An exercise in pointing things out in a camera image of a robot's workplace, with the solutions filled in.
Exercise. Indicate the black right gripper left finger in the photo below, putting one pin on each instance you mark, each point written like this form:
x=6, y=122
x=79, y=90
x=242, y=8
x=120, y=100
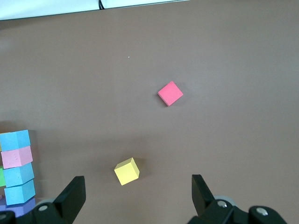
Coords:
x=70, y=198

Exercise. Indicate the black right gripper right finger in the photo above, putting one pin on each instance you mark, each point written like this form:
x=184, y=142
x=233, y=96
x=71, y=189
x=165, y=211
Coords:
x=203, y=200

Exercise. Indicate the blue foam cube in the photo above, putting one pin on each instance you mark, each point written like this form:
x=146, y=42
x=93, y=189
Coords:
x=14, y=140
x=17, y=175
x=18, y=194

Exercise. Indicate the purple foam cube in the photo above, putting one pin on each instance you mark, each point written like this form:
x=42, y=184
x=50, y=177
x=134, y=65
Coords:
x=18, y=208

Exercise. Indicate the pink foam cube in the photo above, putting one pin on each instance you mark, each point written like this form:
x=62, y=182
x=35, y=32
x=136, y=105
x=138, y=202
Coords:
x=16, y=157

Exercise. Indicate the green foam cube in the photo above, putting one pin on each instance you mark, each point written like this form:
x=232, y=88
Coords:
x=2, y=177

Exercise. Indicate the brown table mat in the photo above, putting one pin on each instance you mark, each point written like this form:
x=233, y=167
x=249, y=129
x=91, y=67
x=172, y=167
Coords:
x=210, y=140

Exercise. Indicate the red foam cube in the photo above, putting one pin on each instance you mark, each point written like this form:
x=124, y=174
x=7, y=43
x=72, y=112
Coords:
x=170, y=93

